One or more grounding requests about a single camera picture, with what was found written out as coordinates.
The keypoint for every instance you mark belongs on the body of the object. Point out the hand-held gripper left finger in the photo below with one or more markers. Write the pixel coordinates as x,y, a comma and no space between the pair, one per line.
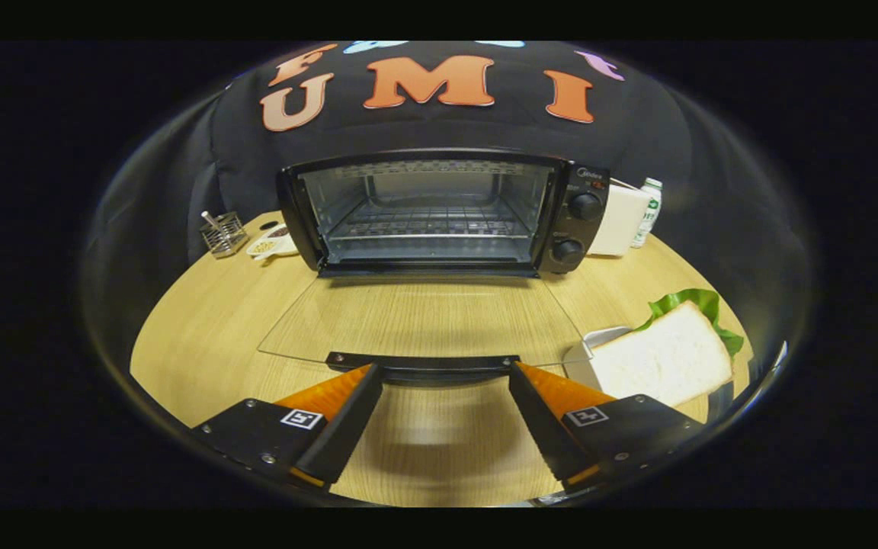
347,423

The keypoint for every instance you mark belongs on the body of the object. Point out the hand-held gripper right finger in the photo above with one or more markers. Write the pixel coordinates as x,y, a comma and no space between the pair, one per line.
546,427

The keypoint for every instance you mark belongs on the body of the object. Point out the sandwich with lettuce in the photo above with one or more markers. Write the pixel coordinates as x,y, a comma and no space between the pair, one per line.
664,358

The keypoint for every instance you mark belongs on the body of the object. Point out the black toaster oven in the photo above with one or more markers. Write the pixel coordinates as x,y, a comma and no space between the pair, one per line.
584,229

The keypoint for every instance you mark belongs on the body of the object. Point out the white pop-up toaster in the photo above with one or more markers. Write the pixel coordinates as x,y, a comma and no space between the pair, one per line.
618,221

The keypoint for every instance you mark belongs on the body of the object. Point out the white plastic tray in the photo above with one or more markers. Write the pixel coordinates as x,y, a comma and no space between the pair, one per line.
582,358

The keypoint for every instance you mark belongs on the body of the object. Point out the small white snack dish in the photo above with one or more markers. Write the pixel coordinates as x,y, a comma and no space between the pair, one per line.
267,245

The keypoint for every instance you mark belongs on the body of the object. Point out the white bottle with green label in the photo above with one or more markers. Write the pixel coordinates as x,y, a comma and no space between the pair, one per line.
648,213

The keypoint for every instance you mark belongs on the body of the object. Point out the white stick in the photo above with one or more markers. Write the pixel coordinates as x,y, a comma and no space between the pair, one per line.
211,221

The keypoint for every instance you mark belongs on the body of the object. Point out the black backdrop cloth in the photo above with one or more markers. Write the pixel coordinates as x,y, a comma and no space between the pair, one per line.
637,145

